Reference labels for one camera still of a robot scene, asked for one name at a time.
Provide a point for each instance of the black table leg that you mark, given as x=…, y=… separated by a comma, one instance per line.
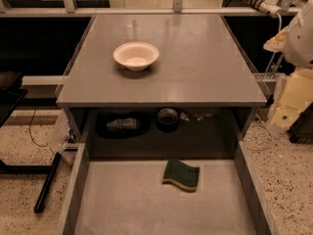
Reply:
x=39, y=206

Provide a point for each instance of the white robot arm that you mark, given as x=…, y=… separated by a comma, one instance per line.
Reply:
x=295, y=41

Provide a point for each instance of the grey crumpled object in cabinet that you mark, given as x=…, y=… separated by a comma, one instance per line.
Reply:
x=123, y=124

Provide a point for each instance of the green and yellow sponge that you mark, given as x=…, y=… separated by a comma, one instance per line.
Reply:
x=183, y=176

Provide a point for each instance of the small crumpled debris in cabinet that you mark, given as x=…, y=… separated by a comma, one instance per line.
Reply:
x=196, y=116

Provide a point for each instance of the black desk left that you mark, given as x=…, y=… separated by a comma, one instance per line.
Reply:
x=11, y=93

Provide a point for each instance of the open grey top drawer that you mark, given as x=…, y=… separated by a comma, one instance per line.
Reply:
x=129, y=198

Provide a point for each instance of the metal rail frame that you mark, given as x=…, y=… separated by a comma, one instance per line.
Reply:
x=146, y=4

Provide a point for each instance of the grey cabinet with counter top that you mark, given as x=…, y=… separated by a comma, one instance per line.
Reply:
x=199, y=70

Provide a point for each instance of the white bowl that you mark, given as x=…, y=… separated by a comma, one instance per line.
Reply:
x=136, y=56

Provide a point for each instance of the roll of tape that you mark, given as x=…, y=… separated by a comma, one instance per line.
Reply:
x=167, y=116

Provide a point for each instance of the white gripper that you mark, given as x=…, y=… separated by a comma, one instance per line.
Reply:
x=300, y=42

